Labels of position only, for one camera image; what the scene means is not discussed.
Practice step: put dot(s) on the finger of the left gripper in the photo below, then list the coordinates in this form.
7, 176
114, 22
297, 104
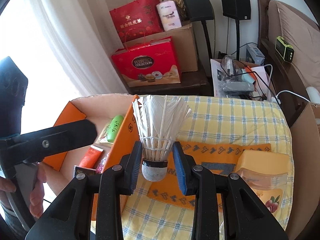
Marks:
35, 146

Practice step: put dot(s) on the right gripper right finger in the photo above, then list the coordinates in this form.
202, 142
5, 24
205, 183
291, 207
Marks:
184, 170

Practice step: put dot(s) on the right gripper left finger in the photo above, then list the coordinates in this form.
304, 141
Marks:
131, 165

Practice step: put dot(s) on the green paw print case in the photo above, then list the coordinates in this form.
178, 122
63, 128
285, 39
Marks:
114, 128

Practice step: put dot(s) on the orange white cream tube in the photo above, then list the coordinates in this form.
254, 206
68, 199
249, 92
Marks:
91, 157

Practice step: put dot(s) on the small dark card box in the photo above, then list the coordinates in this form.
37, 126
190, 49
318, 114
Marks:
86, 171

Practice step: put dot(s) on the orange cardboard box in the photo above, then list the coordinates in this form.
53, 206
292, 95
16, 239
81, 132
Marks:
100, 110

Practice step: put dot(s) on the white feather shuttlecock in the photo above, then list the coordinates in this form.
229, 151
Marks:
159, 120

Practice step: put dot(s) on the clear macadamia nut package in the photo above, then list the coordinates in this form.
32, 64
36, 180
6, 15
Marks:
266, 174

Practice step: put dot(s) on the bag of colourful rubber bands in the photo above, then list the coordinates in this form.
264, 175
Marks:
103, 161

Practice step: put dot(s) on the yellow snack pouch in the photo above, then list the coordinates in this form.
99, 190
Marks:
102, 139

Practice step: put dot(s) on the person left hand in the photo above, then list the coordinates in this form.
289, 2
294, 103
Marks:
36, 196

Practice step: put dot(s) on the yellow checked tablecloth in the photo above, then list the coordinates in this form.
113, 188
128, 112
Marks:
212, 121

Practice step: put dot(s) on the white curtain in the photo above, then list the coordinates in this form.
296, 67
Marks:
83, 37

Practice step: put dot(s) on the red Ferrero Collection bag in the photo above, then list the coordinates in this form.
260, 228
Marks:
152, 63

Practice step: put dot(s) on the brown box under bags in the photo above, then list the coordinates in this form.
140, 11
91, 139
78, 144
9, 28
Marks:
184, 43

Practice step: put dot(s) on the grey electronic box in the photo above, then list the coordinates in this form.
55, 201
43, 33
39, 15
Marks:
254, 55

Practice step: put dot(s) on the large brown cardboard box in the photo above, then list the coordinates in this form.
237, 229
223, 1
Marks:
304, 218

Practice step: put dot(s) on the red tea gift bag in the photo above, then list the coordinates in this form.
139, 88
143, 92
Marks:
137, 19

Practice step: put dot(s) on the green black radio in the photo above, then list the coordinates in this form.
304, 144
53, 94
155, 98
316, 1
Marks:
284, 49

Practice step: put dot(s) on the pink tissue pack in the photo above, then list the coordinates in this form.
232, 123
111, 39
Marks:
169, 16

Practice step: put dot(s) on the left black speaker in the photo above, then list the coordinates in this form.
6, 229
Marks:
199, 10

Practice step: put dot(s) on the black speaker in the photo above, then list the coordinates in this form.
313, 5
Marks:
237, 9
199, 10

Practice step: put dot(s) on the right black speaker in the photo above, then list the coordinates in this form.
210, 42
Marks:
237, 9

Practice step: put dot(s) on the brown sofa cushion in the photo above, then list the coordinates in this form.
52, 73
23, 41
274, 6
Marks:
300, 32

